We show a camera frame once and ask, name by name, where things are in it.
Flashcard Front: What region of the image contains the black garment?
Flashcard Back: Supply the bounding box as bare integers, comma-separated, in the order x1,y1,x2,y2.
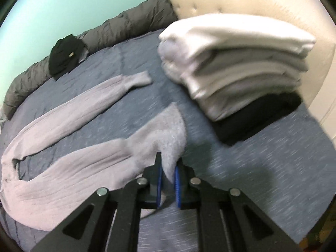
49,34,88,81

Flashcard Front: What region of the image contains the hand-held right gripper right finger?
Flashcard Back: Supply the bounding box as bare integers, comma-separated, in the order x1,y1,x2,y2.
175,158,302,252

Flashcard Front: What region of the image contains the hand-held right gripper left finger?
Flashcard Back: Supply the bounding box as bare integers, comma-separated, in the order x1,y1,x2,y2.
30,152,163,252

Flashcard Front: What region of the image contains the dark grey rolled duvet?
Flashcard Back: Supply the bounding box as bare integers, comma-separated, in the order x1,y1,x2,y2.
1,0,180,120

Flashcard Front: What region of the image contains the blue bed sheet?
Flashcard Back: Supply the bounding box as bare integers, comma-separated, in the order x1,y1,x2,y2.
0,28,334,252

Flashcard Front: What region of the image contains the grey knit sweater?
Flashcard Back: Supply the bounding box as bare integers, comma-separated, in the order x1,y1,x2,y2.
0,71,187,231

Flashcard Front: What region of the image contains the stack of folded clothes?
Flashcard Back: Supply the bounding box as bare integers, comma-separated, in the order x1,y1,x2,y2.
157,14,317,146

